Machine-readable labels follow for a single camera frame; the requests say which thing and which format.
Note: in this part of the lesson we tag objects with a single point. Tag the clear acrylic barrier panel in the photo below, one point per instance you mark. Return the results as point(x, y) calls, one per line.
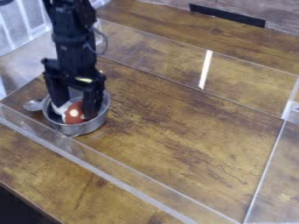
point(198, 148)

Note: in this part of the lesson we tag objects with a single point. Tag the silver metal pot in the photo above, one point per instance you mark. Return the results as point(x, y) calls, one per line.
point(72, 130)

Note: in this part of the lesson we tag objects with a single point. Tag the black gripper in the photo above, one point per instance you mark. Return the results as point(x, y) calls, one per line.
point(75, 73)

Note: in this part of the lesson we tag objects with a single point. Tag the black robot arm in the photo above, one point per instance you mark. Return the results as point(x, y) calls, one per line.
point(72, 18)

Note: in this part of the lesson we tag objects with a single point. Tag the red plush mushroom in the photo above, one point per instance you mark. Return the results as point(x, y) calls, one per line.
point(71, 112)

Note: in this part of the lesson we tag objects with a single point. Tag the spoon with green handle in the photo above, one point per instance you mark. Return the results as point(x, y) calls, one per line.
point(34, 105)

